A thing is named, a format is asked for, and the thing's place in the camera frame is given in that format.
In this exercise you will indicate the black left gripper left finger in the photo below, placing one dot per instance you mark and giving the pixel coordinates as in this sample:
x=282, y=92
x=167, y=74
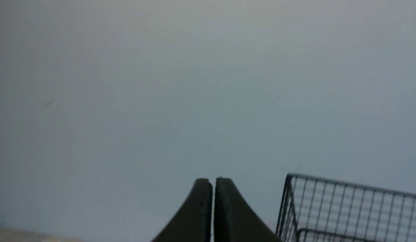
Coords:
x=192, y=221

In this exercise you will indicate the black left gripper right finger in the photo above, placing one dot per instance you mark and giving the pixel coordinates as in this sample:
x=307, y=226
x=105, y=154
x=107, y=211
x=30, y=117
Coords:
x=234, y=219

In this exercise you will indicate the black wire mesh shelf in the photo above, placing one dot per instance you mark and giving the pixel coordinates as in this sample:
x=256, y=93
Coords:
x=316, y=209

